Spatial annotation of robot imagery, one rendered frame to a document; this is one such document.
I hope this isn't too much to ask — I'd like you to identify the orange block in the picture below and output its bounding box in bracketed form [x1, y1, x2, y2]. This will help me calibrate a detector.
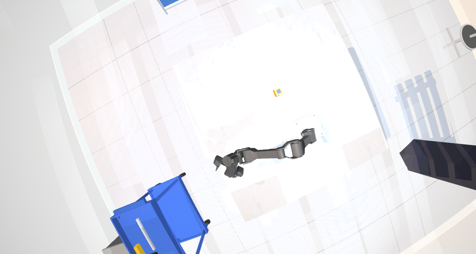
[273, 87, 283, 97]

